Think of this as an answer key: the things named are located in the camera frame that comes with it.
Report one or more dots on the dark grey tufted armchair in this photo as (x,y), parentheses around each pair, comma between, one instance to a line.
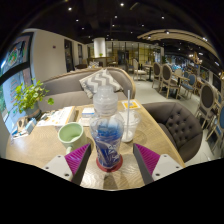
(180,126)

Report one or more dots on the brown paper bag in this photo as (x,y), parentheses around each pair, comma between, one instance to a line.
(22,123)

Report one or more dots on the group of ceiling lights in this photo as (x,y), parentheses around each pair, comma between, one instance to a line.
(121,4)

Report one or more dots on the green potted plant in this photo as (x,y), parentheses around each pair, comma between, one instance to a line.
(28,96)

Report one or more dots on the group of dining chairs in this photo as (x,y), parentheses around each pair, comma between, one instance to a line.
(166,78)

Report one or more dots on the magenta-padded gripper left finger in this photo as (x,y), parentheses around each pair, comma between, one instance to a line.
(75,160)

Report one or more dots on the flat round red coaster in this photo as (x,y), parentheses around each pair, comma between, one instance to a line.
(100,166)

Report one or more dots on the clear blue-labelled water bottle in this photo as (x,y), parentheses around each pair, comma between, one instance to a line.
(106,140)

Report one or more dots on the curved grey sofa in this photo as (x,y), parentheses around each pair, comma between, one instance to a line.
(63,86)

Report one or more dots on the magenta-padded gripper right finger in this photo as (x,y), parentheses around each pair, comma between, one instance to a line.
(150,160)

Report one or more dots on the yellow card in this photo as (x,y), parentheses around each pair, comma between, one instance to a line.
(133,105)

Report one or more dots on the white printed brochure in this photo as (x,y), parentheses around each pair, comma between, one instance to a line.
(58,116)

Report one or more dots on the light green mug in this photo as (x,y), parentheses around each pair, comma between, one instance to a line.
(71,136)

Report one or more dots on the grey white chevron cushion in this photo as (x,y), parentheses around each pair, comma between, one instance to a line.
(100,81)

